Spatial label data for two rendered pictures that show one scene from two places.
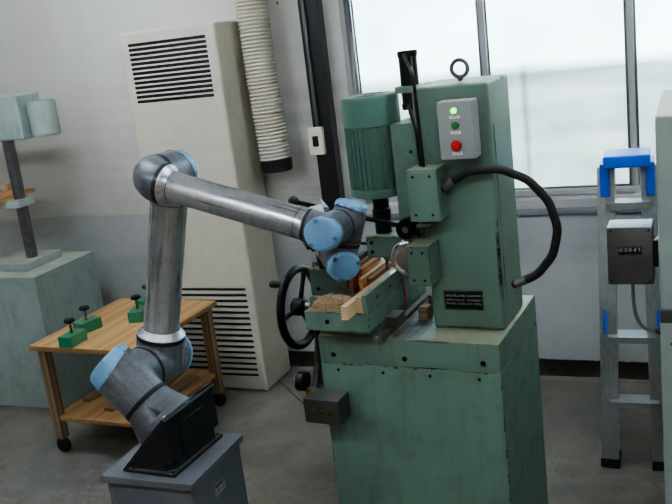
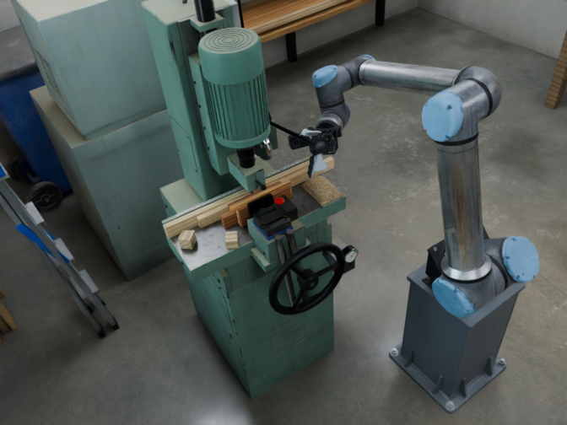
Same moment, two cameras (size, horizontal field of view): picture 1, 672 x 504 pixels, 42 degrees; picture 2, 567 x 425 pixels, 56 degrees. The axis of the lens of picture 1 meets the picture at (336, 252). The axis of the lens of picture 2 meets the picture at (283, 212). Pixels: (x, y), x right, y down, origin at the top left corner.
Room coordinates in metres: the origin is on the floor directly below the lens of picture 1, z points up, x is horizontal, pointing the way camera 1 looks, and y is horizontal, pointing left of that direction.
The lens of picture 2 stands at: (3.79, 0.75, 2.14)
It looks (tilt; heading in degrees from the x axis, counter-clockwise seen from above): 42 degrees down; 215
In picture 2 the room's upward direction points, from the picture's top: 6 degrees counter-clockwise
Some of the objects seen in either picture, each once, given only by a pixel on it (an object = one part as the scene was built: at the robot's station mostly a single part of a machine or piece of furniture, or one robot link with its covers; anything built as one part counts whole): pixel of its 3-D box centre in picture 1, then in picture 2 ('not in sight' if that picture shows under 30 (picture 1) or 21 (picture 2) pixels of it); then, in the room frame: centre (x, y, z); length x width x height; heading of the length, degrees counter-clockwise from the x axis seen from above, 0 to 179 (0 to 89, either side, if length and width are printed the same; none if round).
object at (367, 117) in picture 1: (374, 145); (235, 89); (2.68, -0.16, 1.35); 0.18 x 0.18 x 0.31
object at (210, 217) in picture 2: (380, 284); (268, 190); (2.62, -0.13, 0.92); 0.55 x 0.02 x 0.04; 153
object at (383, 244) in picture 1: (391, 246); (246, 171); (2.67, -0.17, 1.02); 0.14 x 0.07 x 0.09; 63
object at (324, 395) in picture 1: (326, 406); (337, 255); (2.51, 0.09, 0.58); 0.12 x 0.08 x 0.08; 63
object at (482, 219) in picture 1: (471, 202); (204, 104); (2.55, -0.42, 1.16); 0.22 x 0.22 x 0.72; 63
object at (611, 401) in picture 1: (631, 310); (41, 245); (3.03, -1.05, 0.58); 0.27 x 0.25 x 1.16; 159
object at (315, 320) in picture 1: (362, 290); (265, 228); (2.74, -0.07, 0.87); 0.61 x 0.30 x 0.06; 153
